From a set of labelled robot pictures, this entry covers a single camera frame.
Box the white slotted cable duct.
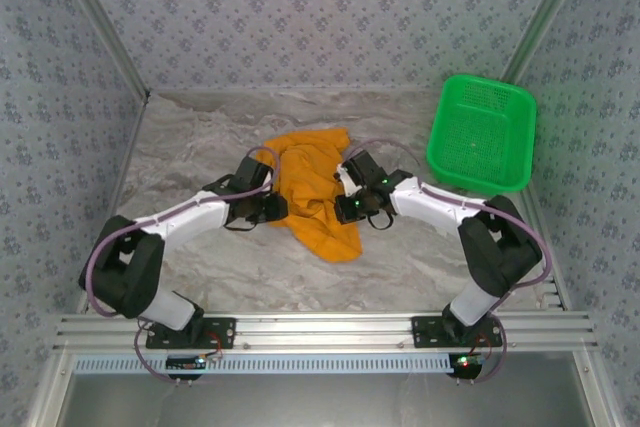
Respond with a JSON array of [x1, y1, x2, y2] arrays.
[[73, 352, 451, 376]]

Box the aluminium frame leg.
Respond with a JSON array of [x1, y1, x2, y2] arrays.
[[572, 349, 621, 427], [24, 351, 76, 427]]

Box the green plastic basket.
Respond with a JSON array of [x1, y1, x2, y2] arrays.
[[425, 74, 538, 195]]

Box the aluminium corner post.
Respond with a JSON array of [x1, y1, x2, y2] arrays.
[[501, 0, 596, 86], [49, 0, 152, 104]]

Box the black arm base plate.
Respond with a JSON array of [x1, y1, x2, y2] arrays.
[[145, 317, 237, 350], [410, 315, 504, 349]]

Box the orange t-shirt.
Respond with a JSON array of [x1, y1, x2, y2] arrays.
[[263, 127, 363, 264]]

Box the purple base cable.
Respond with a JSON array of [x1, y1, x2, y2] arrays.
[[472, 329, 509, 384], [134, 321, 182, 386]]

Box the aluminium mounting rail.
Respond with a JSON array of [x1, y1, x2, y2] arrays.
[[53, 311, 599, 351]]

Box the small circuit board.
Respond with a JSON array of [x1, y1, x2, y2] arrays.
[[166, 355, 207, 373], [448, 354, 484, 377]]

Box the short aluminium side rails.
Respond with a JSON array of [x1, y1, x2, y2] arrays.
[[509, 274, 569, 313]]

